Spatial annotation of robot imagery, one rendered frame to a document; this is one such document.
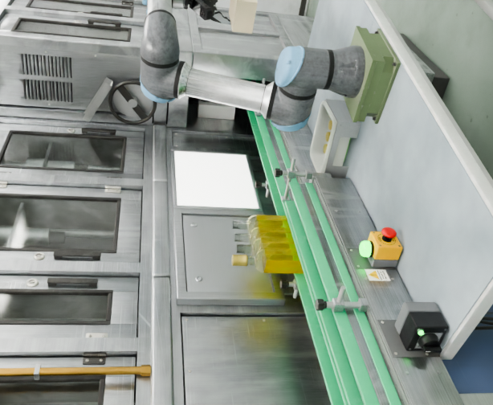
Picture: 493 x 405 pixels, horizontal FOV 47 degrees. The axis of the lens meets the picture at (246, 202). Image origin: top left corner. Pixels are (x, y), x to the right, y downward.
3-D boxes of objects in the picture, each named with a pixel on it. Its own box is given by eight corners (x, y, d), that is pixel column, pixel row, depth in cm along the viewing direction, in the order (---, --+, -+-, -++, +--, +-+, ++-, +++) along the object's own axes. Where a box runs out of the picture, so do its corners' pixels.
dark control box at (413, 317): (426, 325, 137) (393, 325, 135) (437, 300, 132) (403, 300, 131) (440, 351, 130) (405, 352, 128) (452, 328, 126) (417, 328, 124)
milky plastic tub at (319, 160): (331, 155, 209) (308, 153, 208) (345, 99, 197) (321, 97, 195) (344, 181, 195) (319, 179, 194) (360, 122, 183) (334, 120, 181)
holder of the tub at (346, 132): (329, 167, 212) (309, 166, 211) (347, 100, 197) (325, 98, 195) (341, 194, 198) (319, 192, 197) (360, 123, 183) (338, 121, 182)
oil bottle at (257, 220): (306, 229, 193) (244, 227, 189) (309, 215, 190) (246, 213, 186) (310, 239, 188) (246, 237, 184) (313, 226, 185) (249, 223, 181)
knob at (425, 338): (433, 346, 129) (439, 357, 126) (415, 346, 128) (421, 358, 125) (440, 333, 126) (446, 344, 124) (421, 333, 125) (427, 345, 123)
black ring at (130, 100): (156, 121, 263) (108, 118, 259) (158, 79, 251) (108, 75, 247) (156, 126, 259) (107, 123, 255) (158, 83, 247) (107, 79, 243)
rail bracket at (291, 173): (303, 198, 196) (268, 197, 193) (314, 156, 186) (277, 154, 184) (305, 203, 193) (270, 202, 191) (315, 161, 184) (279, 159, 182)
